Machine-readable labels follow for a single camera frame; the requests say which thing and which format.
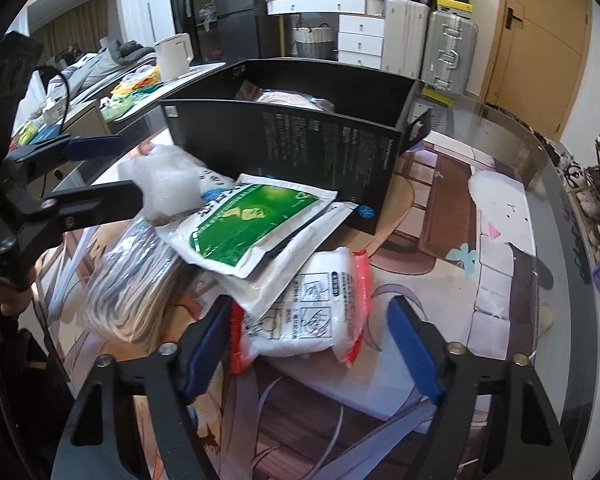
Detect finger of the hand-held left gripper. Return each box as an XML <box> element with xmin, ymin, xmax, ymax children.
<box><xmin>7</xmin><ymin>179</ymin><xmax>145</xmax><ymax>262</ymax></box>
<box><xmin>2</xmin><ymin>132</ymin><xmax>124</xmax><ymax>197</ymax></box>

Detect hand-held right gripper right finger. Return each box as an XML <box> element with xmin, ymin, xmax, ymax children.
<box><xmin>386</xmin><ymin>295</ymin><xmax>576</xmax><ymax>480</ymax></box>

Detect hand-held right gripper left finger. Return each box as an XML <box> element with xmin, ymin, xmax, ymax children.
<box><xmin>50</xmin><ymin>296</ymin><xmax>233</xmax><ymax>480</ymax></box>

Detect clear bag of beige cloth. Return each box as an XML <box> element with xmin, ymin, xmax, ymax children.
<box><xmin>77</xmin><ymin>212</ymin><xmax>201</xmax><ymax>346</ymax></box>

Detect plain white packet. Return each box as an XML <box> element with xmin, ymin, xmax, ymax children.
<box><xmin>215</xmin><ymin>200</ymin><xmax>361</xmax><ymax>321</ymax></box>

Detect red-edged white packet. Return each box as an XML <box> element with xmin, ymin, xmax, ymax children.
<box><xmin>230</xmin><ymin>246</ymin><xmax>372</xmax><ymax>375</ymax></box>

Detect blue print white packet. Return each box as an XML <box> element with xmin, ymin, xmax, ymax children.
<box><xmin>180</xmin><ymin>157</ymin><xmax>241</xmax><ymax>206</ymax></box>

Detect green label white packet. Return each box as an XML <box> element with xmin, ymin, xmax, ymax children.
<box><xmin>155</xmin><ymin>172</ymin><xmax>341</xmax><ymax>281</ymax></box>

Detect round white packet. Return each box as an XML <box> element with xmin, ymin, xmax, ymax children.
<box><xmin>235</xmin><ymin>82</ymin><xmax>337</xmax><ymax>113</ymax></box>

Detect black cardboard box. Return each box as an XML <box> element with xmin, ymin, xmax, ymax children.
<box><xmin>159</xmin><ymin>58</ymin><xmax>431</xmax><ymax>236</ymax></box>

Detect person's left hand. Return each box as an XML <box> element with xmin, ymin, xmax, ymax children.
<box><xmin>0</xmin><ymin>282</ymin><xmax>33</xmax><ymax>317</ymax></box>

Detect green snack bag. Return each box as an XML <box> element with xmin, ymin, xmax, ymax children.
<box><xmin>102</xmin><ymin>92</ymin><xmax>146</xmax><ymax>121</ymax></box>

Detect grey side cabinet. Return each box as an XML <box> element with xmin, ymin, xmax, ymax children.
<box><xmin>55</xmin><ymin>62</ymin><xmax>226</xmax><ymax>133</ymax></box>

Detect yellow snack bag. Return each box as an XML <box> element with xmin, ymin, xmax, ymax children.
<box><xmin>111</xmin><ymin>67</ymin><xmax>162</xmax><ymax>96</ymax></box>

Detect pile of grey clothing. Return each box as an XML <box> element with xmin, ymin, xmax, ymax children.
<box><xmin>45</xmin><ymin>37</ymin><xmax>156</xmax><ymax>106</ymax></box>

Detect brown curtain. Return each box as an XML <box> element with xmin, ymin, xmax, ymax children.
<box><xmin>30</xmin><ymin>0</ymin><xmax>121</xmax><ymax>56</ymax></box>

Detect printed cartoon table mat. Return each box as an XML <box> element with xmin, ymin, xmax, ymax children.
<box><xmin>30</xmin><ymin>125</ymin><xmax>553</xmax><ymax>480</ymax></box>

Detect white electric kettle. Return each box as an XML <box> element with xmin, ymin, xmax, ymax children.
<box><xmin>153</xmin><ymin>33</ymin><xmax>195</xmax><ymax>82</ymax></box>

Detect dark glass cabinet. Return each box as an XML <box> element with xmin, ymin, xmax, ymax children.
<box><xmin>167</xmin><ymin>0</ymin><xmax>216</xmax><ymax>66</ymax></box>

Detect black refrigerator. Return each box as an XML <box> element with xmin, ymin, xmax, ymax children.
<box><xmin>212</xmin><ymin>0</ymin><xmax>261</xmax><ymax>63</ymax></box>

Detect grey woven laundry basket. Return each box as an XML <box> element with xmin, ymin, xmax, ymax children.
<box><xmin>293</xmin><ymin>19</ymin><xmax>337</xmax><ymax>60</ymax></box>

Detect white vanity desk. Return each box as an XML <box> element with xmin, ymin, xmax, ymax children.
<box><xmin>266</xmin><ymin>0</ymin><xmax>388</xmax><ymax>56</ymax></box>

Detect white drawer unit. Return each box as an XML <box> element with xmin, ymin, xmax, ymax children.
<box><xmin>337</xmin><ymin>12</ymin><xmax>385</xmax><ymax>70</ymax></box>

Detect silver suitcase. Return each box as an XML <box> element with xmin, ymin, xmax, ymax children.
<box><xmin>422</xmin><ymin>7</ymin><xmax>480</xmax><ymax>95</ymax></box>

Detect white suitcase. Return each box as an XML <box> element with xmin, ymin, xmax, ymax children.
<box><xmin>382</xmin><ymin>0</ymin><xmax>429</xmax><ymax>81</ymax></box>

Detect tan wooden door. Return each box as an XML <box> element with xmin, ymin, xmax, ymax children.
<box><xmin>480</xmin><ymin>0</ymin><xmax>593</xmax><ymax>136</ymax></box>

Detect black cable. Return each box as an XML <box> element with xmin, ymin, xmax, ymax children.
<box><xmin>30</xmin><ymin>65</ymin><xmax>72</xmax><ymax>126</ymax></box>

